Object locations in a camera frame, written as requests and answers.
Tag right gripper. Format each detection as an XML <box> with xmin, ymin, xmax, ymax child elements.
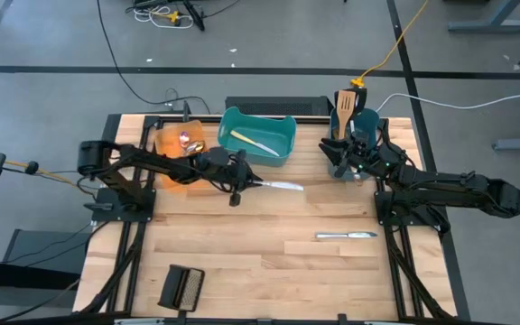
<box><xmin>317</xmin><ymin>132</ymin><xmax>393</xmax><ymax>181</ymax></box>

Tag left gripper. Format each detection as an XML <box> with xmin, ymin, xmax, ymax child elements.
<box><xmin>194</xmin><ymin>145</ymin><xmax>265</xmax><ymax>209</ymax></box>

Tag silver butter knife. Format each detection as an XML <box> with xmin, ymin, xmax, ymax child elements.
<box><xmin>255</xmin><ymin>180</ymin><xmax>305</xmax><ymax>192</ymax></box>

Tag knife with yellow handle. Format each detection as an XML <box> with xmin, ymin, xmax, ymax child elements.
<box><xmin>228</xmin><ymin>129</ymin><xmax>282</xmax><ymax>159</ymax></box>

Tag wooden slotted spatula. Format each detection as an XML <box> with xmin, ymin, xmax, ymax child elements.
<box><xmin>334</xmin><ymin>88</ymin><xmax>358</xmax><ymax>142</ymax></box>

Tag black slotted spatula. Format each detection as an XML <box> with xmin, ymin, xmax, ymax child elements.
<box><xmin>333</xmin><ymin>86</ymin><xmax>368</xmax><ymax>136</ymax></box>

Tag silver pointed table knife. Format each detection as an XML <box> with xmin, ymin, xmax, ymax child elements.
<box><xmin>314</xmin><ymin>230</ymin><xmax>379</xmax><ymax>242</ymax></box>

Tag blue-grey plastic bin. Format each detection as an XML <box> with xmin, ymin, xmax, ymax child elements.
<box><xmin>327</xmin><ymin>107</ymin><xmax>385</xmax><ymax>182</ymax></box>

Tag teal green plastic bin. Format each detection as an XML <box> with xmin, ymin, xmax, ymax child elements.
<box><xmin>216</xmin><ymin>106</ymin><xmax>298</xmax><ymax>168</ymax></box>

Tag orange translucent plastic tray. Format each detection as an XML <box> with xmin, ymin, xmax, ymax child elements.
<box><xmin>153</xmin><ymin>118</ymin><xmax>217</xmax><ymax>182</ymax></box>

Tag black power strip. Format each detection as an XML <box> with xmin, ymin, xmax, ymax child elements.
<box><xmin>181</xmin><ymin>0</ymin><xmax>207</xmax><ymax>33</ymax></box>

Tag grey desk leg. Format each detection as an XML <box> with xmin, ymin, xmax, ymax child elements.
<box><xmin>447</xmin><ymin>0</ymin><xmax>520</xmax><ymax>33</ymax></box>

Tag yellow extension cable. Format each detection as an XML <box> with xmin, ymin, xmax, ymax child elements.
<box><xmin>348</xmin><ymin>0</ymin><xmax>431</xmax><ymax>90</ymax></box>

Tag black mesh-front camera box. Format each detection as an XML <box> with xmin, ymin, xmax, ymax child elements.
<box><xmin>156</xmin><ymin>264</ymin><xmax>206</xmax><ymax>313</ymax></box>

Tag long black cable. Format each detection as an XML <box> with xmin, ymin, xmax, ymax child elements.
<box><xmin>96</xmin><ymin>0</ymin><xmax>212</xmax><ymax>115</ymax></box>

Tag coiled white cable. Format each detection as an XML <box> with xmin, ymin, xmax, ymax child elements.
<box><xmin>132</xmin><ymin>5</ymin><xmax>195</xmax><ymax>31</ymax></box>

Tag yellow arm cable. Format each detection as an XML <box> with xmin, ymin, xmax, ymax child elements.
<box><xmin>3</xmin><ymin>159</ymin><xmax>89</xmax><ymax>189</ymax></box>

